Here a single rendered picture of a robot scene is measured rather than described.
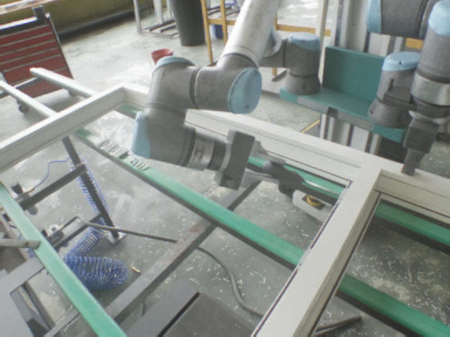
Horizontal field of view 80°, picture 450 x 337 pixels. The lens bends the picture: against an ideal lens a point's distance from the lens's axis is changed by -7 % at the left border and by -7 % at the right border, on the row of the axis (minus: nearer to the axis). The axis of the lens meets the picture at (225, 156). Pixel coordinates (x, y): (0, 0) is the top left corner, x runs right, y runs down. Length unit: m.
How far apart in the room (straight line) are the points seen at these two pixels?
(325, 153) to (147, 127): 0.45
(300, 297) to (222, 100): 0.37
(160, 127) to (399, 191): 0.57
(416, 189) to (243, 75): 0.47
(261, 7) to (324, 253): 0.54
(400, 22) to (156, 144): 0.56
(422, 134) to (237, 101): 0.35
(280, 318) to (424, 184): 0.44
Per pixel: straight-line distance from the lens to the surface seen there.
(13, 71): 3.98
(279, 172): 0.70
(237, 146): 0.64
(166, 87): 0.61
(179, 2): 4.94
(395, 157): 1.84
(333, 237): 0.58
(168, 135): 0.58
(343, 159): 0.77
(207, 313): 0.88
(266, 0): 0.77
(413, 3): 0.73
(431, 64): 0.61
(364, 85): 1.52
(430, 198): 0.78
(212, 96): 0.57
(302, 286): 0.52
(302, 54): 1.46
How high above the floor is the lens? 1.39
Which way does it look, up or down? 38 degrees down
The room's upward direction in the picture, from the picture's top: 7 degrees counter-clockwise
